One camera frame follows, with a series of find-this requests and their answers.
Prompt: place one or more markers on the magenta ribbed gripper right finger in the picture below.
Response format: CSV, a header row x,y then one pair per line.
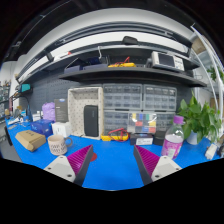
x,y
153,167

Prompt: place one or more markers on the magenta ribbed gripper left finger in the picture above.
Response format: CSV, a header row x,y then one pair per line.
x,y
72,168

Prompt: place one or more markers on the red round sticker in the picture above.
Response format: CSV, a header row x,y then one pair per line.
x,y
94,157

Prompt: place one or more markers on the patterned ceramic mug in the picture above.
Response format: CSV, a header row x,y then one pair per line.
x,y
58,144

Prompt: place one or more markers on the black box with white label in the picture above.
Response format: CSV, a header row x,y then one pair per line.
x,y
141,139

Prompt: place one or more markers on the blue table mat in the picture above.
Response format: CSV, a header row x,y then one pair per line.
x,y
115,167

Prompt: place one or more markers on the clear bottle with purple cap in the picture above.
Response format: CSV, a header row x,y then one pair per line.
x,y
174,138

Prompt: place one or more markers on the white power adapter box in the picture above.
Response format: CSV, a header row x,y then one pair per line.
x,y
63,129

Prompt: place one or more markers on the yellow multimeter with red leads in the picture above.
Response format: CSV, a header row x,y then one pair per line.
x,y
118,135

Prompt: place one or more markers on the clear box of coloured parts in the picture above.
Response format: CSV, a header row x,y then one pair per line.
x,y
142,122

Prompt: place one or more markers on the white pegboard tray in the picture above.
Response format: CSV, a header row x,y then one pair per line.
x,y
78,98

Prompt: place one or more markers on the blue cardboard box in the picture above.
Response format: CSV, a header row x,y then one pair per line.
x,y
42,126

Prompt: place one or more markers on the brown cardboard box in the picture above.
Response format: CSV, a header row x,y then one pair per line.
x,y
30,139

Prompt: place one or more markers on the black speaker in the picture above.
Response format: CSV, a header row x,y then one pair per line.
x,y
91,120

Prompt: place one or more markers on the white object at right edge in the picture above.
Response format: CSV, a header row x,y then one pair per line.
x,y
211,150

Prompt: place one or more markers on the dark grey product box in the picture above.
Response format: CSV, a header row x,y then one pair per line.
x,y
61,110

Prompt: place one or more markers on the purple plastic bag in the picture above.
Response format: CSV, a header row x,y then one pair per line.
x,y
49,111

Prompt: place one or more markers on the green potted plant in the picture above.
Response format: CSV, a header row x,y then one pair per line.
x,y
202,120

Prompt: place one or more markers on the grey drawer organizer cabinet right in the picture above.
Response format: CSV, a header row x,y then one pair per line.
x,y
162,100

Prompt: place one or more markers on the grey drawer organizer cabinet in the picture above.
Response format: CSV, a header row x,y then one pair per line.
x,y
162,100
119,99

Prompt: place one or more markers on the grey drawer organizer cabinet left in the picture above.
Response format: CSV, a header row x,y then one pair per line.
x,y
119,99

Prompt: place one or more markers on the yellow tool on shelf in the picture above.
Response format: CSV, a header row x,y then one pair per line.
x,y
125,63

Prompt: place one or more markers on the grey oscilloscope on shelf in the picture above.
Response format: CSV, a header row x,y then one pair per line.
x,y
166,61

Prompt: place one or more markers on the dark wall shelf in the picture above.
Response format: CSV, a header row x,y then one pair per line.
x,y
132,74

